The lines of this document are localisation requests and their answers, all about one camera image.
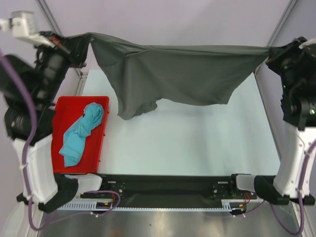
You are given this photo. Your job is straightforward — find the dark grey t-shirt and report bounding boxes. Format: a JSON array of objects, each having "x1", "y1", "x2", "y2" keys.
[{"x1": 67, "y1": 33, "x2": 269, "y2": 120}]

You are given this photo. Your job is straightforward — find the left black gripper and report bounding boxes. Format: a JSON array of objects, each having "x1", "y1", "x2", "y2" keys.
[{"x1": 29, "y1": 31, "x2": 89, "y2": 106}]

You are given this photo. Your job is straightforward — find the left aluminium corner post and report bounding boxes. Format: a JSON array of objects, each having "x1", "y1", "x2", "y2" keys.
[{"x1": 36, "y1": 0, "x2": 87, "y2": 77}]

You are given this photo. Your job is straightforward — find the red plastic bin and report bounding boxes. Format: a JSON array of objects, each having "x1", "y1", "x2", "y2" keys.
[{"x1": 51, "y1": 96, "x2": 109, "y2": 174}]

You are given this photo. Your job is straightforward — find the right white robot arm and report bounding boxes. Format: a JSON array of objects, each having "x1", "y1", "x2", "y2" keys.
[{"x1": 228, "y1": 37, "x2": 316, "y2": 205}]

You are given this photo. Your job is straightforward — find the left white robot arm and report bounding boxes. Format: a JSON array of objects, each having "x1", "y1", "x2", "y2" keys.
[{"x1": 0, "y1": 10, "x2": 109, "y2": 213}]

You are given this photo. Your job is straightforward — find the right aluminium corner post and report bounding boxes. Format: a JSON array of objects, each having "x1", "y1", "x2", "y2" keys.
[{"x1": 254, "y1": 0, "x2": 299, "y2": 75}]

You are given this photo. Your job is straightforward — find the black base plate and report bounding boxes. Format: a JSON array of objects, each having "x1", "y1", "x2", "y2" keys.
[{"x1": 81, "y1": 174, "x2": 257, "y2": 209}]

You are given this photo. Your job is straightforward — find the grey slotted cable duct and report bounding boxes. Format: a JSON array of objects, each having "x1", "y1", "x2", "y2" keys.
[{"x1": 58, "y1": 201, "x2": 245, "y2": 212}]

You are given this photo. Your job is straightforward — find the aluminium corner post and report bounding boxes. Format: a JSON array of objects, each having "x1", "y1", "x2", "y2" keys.
[
  {"x1": 36, "y1": 0, "x2": 87, "y2": 77},
  {"x1": 254, "y1": 0, "x2": 299, "y2": 75}
]

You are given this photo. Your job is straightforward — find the teal t-shirt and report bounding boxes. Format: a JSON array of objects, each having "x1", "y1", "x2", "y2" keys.
[{"x1": 59, "y1": 103, "x2": 104, "y2": 167}]

